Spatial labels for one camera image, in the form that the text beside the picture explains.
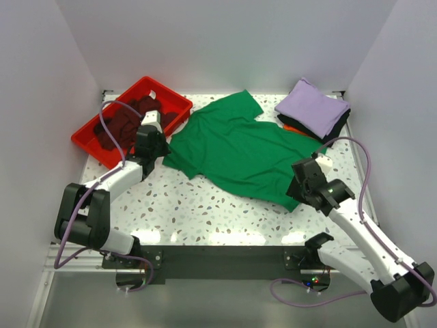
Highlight green t shirt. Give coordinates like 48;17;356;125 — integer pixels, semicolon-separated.
163;90;321;212

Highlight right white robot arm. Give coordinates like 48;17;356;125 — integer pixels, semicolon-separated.
287;155;435;323

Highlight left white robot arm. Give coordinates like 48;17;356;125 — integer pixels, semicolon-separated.
54;124;170;269

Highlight dark red t shirt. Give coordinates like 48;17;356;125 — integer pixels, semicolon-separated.
93;96;178;151

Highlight red plastic bin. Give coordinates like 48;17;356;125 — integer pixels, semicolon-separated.
71;77;193;169

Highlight folded orange t shirt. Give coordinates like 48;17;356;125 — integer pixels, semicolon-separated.
283;124;307;136

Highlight folded black t shirt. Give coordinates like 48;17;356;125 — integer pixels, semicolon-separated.
277;109;351;148

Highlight folded lilac t shirt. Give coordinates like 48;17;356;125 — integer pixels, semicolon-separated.
275;78;350;138

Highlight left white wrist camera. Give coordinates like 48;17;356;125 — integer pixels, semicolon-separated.
141;110;162;131

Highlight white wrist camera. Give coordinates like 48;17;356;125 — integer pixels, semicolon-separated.
141;110;162;131
311;153;333;176

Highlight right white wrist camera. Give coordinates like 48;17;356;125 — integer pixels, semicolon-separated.
311;153;333;176

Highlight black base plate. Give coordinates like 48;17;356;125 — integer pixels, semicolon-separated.
102;245;335;289

